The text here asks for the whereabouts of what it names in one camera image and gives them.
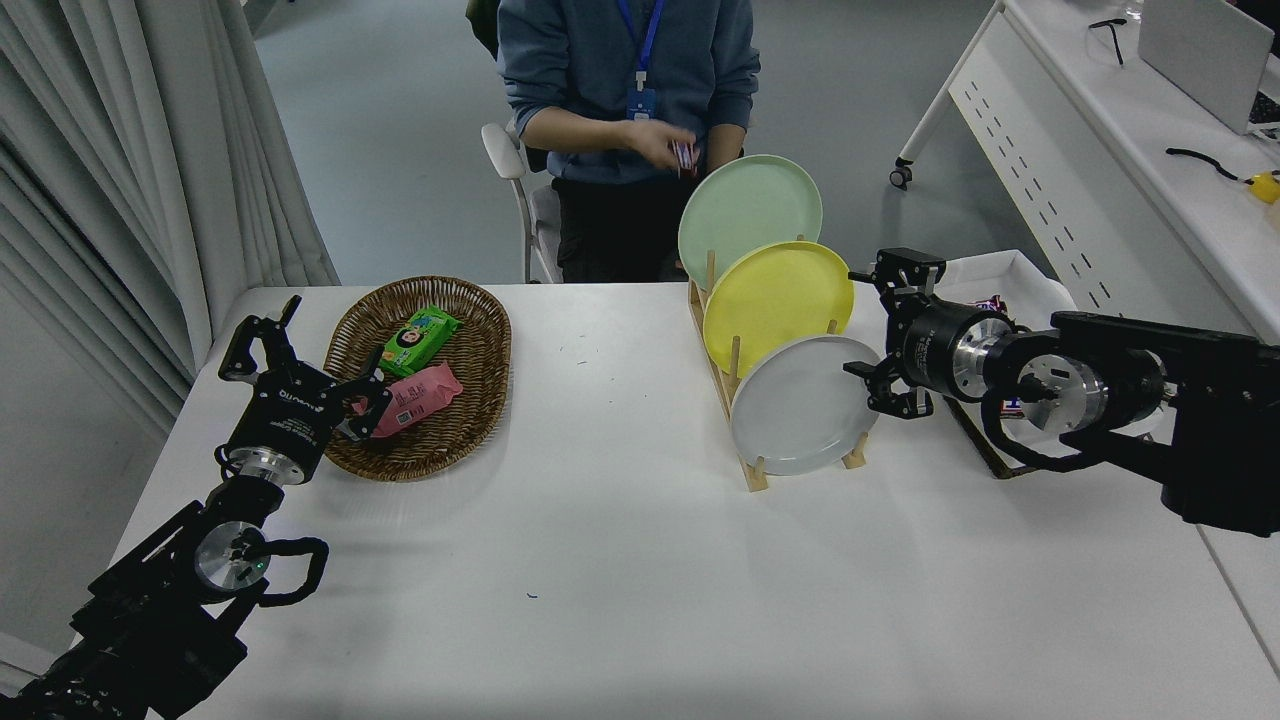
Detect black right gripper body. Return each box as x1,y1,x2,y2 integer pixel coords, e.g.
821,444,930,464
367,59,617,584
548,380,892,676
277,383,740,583
898,300,967,401

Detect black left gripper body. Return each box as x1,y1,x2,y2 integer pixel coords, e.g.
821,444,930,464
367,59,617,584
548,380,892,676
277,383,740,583
229,364,344,463

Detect grey plate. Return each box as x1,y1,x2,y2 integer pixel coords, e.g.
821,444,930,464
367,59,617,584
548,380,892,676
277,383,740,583
730,335,883,477

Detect yellow plate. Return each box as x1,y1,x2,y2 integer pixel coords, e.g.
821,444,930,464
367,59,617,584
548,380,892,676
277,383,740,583
703,241,856,379

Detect wooden plate rack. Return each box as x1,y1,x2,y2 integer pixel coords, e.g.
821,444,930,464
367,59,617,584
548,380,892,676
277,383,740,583
688,235,869,493

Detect pale green plate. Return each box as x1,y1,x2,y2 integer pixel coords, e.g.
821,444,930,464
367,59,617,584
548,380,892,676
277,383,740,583
678,154,824,293

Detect person's right hand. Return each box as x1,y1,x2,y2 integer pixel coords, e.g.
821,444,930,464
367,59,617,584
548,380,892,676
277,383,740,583
626,121,697,170

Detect pink snack packet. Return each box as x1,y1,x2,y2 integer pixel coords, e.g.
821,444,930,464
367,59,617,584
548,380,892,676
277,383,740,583
352,363,465,439

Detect green snack packet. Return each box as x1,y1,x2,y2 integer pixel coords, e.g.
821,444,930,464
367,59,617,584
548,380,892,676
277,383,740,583
380,305,463,379

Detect white lined tray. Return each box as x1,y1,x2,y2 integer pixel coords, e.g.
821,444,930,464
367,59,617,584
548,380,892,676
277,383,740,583
886,250,1111,480

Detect brown wicker basket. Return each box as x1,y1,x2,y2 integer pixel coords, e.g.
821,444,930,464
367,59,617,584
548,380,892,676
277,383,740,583
323,276,513,483

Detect pale grey curtain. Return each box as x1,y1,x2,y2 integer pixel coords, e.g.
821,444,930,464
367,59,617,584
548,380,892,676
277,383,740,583
0,0,341,436

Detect white desk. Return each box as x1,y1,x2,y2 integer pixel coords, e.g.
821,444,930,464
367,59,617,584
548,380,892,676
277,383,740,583
890,0,1280,346

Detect white chair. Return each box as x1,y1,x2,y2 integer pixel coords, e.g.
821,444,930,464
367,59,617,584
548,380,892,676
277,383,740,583
481,120,564,284

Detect black glasses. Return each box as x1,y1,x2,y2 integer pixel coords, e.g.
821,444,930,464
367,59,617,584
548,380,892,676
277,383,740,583
1088,18,1129,67

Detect silver laptop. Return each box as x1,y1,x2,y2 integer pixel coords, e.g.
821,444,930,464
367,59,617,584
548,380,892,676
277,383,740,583
1138,0,1280,136

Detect person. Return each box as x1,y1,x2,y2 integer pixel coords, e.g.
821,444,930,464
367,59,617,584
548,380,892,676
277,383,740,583
497,0,761,284

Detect black cable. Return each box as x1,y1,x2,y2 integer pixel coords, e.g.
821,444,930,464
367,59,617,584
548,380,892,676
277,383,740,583
1166,148,1251,184

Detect blue lanyard with badge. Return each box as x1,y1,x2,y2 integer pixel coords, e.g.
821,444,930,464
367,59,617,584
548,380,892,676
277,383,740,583
617,0,666,123

